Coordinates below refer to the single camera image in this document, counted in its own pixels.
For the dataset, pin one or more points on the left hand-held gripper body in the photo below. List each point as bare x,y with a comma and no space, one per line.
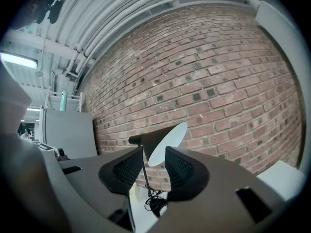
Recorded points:
60,152

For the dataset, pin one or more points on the white partition panel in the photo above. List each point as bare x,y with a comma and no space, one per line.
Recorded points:
70,135

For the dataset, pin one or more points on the teal cylinder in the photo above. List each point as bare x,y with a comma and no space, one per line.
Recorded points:
64,101

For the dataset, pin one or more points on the black head-worn camera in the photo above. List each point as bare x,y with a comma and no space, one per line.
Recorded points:
56,10

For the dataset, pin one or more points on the black desk lamp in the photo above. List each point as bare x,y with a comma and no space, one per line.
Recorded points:
155,139

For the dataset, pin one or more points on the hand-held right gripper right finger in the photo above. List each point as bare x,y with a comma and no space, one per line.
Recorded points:
182,176

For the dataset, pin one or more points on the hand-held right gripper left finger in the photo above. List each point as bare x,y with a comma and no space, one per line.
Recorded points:
126,171

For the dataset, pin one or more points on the bundle of white ceiling pipes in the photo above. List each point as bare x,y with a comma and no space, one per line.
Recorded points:
116,11

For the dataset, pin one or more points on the white metal rack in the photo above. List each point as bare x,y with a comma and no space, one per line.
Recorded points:
73,98

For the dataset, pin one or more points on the rectangular ceiling light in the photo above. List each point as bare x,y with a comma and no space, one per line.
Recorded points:
20,61

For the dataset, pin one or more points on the person's head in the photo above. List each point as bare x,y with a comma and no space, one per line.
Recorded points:
32,11

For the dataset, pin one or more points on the person's light grey top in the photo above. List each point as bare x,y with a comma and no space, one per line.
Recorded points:
26,178

